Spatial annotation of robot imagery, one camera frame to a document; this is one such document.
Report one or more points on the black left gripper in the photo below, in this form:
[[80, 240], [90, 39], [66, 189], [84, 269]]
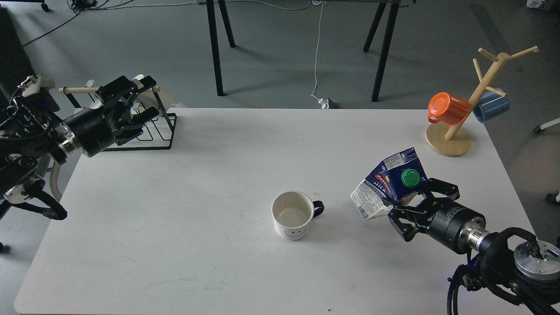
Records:
[[91, 131]]

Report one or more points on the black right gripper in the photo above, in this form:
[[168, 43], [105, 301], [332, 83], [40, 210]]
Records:
[[455, 226]]

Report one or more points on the blue white milk carton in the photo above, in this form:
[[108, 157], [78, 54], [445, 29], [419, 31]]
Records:
[[398, 178]]

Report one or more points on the white smiley face mug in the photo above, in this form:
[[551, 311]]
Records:
[[292, 212]]

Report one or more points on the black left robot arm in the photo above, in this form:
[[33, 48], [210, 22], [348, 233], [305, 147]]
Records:
[[30, 131]]

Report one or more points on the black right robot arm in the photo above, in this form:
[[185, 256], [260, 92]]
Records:
[[513, 264]]

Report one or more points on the orange plastic cup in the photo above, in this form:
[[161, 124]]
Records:
[[447, 108]]

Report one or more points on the blue plastic cup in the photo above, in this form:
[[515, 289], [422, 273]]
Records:
[[491, 105]]

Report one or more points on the white HOME mug rear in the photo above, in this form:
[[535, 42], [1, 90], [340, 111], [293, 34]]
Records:
[[147, 99]]

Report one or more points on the white home mug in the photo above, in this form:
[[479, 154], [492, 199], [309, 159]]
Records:
[[147, 99], [85, 107]]

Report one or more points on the white HOME mug front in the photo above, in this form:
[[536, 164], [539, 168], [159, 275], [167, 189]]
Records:
[[85, 107]]

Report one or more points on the wooden mug tree stand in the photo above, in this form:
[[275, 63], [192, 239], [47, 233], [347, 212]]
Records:
[[454, 141]]

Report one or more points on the grey office chair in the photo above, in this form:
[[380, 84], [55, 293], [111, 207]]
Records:
[[54, 172]]

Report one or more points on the black table legs left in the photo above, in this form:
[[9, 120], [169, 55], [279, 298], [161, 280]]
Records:
[[211, 15]]

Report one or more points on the black table legs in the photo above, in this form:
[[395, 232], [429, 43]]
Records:
[[211, 15], [394, 6]]

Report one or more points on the white power plug adapter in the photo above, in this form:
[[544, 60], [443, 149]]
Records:
[[327, 103]]

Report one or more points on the black table legs right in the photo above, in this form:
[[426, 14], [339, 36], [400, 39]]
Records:
[[394, 6]]

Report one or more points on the black wire mug rack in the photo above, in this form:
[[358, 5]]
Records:
[[158, 133]]

